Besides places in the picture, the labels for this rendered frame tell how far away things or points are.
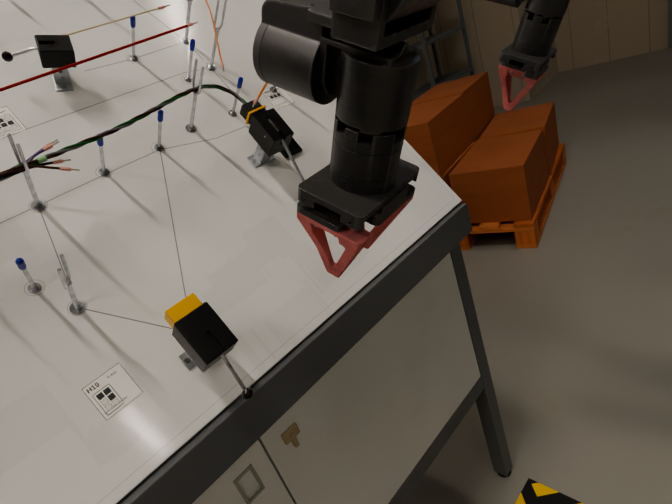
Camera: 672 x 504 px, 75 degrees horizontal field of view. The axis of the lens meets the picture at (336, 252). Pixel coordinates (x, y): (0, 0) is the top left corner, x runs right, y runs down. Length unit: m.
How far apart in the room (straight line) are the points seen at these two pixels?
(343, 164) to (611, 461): 1.32
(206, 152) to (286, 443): 0.49
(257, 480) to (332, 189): 0.50
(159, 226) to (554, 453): 1.27
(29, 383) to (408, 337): 0.63
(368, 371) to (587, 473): 0.84
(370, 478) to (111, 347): 0.55
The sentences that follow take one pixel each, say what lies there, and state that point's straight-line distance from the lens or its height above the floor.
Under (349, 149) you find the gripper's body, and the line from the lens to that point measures 0.35.
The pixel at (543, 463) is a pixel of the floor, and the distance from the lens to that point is 1.54.
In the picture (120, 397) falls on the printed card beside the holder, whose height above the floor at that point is 0.95.
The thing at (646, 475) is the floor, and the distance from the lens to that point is 1.53.
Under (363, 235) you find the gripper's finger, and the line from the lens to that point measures 0.37.
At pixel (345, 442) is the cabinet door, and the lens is 0.86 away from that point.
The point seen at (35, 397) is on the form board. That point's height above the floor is 0.99.
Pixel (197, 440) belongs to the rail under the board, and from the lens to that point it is 0.62.
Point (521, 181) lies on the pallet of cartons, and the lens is 2.39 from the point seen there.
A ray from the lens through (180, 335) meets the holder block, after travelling 0.55.
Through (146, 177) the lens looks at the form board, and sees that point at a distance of 0.75.
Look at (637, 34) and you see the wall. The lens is 6.70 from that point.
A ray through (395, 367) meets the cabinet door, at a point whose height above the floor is 0.65.
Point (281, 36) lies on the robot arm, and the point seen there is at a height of 1.25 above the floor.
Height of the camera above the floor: 1.23
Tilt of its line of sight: 24 degrees down
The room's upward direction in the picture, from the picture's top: 20 degrees counter-clockwise
